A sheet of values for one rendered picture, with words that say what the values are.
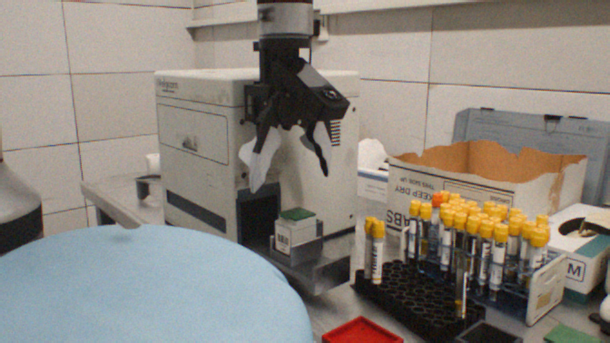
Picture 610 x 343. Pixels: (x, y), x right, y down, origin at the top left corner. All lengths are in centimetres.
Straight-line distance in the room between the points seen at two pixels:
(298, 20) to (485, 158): 59
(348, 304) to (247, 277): 49
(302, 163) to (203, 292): 63
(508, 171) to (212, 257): 91
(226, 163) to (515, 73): 66
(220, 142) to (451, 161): 52
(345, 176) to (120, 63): 133
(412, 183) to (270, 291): 68
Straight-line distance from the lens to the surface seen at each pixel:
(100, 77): 198
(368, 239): 65
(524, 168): 104
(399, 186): 85
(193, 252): 19
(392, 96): 128
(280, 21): 62
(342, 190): 86
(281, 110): 61
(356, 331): 60
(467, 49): 116
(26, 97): 193
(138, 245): 20
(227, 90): 69
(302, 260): 68
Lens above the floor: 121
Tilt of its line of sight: 14 degrees down
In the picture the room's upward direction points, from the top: straight up
